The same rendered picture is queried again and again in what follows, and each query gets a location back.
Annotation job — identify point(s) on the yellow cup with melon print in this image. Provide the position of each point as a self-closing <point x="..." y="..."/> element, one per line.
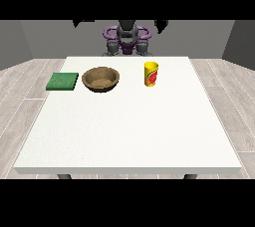
<point x="151" y="74"/>

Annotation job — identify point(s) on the grey robot trunk purple rings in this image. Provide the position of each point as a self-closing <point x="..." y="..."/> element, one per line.
<point x="127" y="40"/>

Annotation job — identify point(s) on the dark table leg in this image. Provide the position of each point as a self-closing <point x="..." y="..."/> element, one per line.
<point x="64" y="176"/>
<point x="190" y="176"/>

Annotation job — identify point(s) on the brown wooden bowl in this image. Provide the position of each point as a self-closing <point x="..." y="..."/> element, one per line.
<point x="100" y="79"/>

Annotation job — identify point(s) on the green square pad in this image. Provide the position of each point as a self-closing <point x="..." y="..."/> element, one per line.
<point x="62" y="81"/>

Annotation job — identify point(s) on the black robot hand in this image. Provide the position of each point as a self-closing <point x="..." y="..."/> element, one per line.
<point x="161" y="25"/>
<point x="78" y="22"/>

